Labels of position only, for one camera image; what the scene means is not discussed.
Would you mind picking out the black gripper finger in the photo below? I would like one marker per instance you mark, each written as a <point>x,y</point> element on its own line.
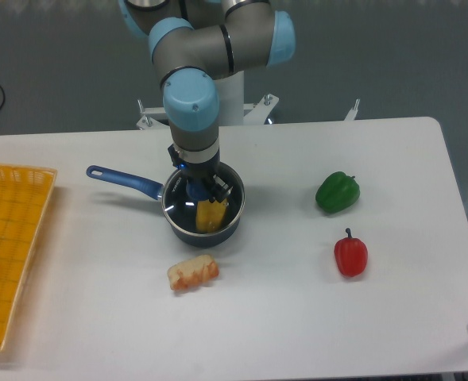
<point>217,189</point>

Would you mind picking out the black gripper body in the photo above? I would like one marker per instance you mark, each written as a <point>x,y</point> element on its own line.
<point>200,167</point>

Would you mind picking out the glass lid with blue knob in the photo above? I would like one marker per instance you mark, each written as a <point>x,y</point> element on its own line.
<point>195,193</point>

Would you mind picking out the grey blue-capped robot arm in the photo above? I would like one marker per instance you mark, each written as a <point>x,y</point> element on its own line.
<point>190,56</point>

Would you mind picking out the yellow bell pepper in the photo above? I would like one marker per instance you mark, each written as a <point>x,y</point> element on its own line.
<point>210,215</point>

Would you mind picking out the toy bread roll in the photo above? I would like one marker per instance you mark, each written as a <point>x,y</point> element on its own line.
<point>192,273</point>

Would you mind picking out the green bell pepper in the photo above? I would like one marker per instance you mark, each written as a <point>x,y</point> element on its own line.
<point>338,192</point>

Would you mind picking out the red bell pepper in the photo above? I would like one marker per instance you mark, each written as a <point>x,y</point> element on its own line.
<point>351,255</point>

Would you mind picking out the yellow plastic basket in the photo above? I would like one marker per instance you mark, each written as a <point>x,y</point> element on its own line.
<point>25,193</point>

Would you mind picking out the dark pot with blue handle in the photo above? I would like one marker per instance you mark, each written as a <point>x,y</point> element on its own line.
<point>178,208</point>

